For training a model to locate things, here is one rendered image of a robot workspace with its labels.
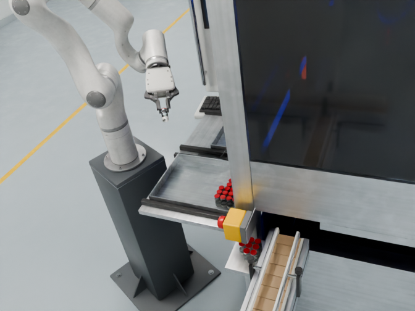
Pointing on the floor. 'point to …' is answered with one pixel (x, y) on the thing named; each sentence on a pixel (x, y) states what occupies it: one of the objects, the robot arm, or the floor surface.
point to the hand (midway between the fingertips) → (163, 106)
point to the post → (233, 103)
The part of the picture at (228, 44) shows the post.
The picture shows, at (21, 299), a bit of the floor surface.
